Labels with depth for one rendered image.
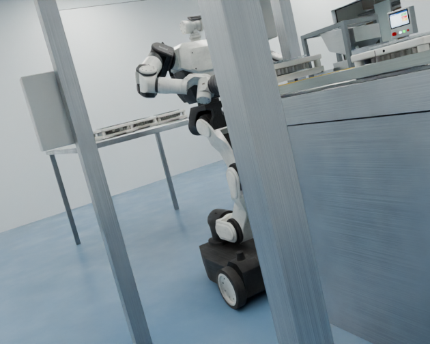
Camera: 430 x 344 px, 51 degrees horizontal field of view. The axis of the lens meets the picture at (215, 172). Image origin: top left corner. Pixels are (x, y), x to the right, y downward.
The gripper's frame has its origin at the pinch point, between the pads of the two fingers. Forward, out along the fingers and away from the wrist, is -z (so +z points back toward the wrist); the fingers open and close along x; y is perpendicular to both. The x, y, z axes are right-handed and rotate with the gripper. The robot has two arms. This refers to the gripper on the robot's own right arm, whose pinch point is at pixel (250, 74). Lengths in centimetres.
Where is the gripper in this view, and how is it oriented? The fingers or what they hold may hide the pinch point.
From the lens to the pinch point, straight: 195.0
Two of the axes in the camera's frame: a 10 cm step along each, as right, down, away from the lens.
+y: -4.9, 2.3, -8.4
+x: 2.5, 9.6, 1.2
